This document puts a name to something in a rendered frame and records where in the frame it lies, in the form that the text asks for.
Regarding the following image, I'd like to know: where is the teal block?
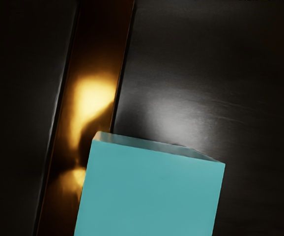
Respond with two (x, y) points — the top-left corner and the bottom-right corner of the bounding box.
(74, 130), (226, 236)

